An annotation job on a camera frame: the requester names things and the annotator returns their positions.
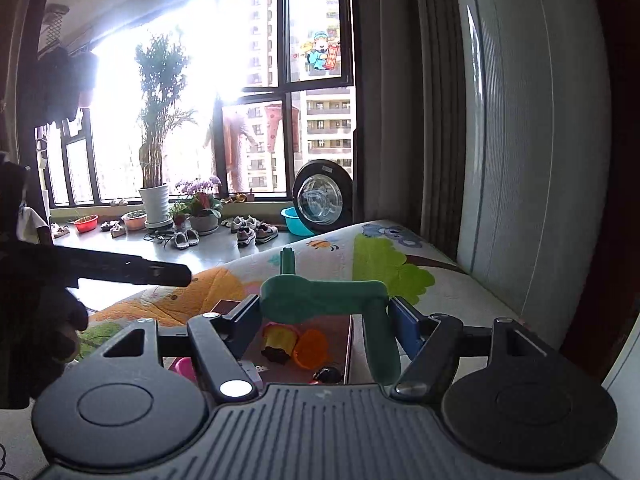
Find grey curtain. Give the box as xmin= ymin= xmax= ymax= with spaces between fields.
xmin=351 ymin=0 xmax=473 ymax=262

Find cartoon window sticker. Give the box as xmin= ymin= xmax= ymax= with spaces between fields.
xmin=299 ymin=29 xmax=342 ymax=74

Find potted pink orchid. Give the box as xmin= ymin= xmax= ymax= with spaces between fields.
xmin=174 ymin=175 xmax=224 ymax=235

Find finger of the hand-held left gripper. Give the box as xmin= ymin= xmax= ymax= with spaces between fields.
xmin=52 ymin=246 xmax=194 ymax=287

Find green toy chair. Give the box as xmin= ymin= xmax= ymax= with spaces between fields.
xmin=259 ymin=248 xmax=402 ymax=384

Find orange hanging garment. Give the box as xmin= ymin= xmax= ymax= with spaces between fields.
xmin=221 ymin=104 xmax=302 ymax=192

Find white tall plant pot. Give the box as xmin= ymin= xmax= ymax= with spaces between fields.
xmin=138 ymin=183 xmax=172 ymax=229

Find orange plastic cup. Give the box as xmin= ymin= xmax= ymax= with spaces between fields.
xmin=294 ymin=328 xmax=330 ymax=369

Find washing machine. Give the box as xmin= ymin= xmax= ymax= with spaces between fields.
xmin=292 ymin=158 xmax=354 ymax=236

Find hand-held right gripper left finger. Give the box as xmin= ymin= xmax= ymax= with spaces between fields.
xmin=102 ymin=295 xmax=262 ymax=404

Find dark hanging clothes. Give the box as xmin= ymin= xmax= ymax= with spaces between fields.
xmin=36 ymin=4 xmax=99 ymax=125

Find teal plastic basin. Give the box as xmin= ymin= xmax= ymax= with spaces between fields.
xmin=280 ymin=206 xmax=314 ymax=237

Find tall bamboo plant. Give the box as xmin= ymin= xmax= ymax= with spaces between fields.
xmin=134 ymin=34 xmax=200 ymax=191

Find pink cardboard box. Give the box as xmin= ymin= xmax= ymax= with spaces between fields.
xmin=240 ymin=312 xmax=357 ymax=387

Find printed play mat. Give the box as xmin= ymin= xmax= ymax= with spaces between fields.
xmin=75 ymin=218 xmax=469 ymax=363

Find black window frame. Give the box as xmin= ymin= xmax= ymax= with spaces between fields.
xmin=34 ymin=0 xmax=357 ymax=209

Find yellow toy cup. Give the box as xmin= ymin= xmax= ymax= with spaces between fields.
xmin=262 ymin=322 xmax=301 ymax=365

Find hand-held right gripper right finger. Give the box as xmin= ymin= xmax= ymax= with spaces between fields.
xmin=388 ymin=296 xmax=551 ymax=402

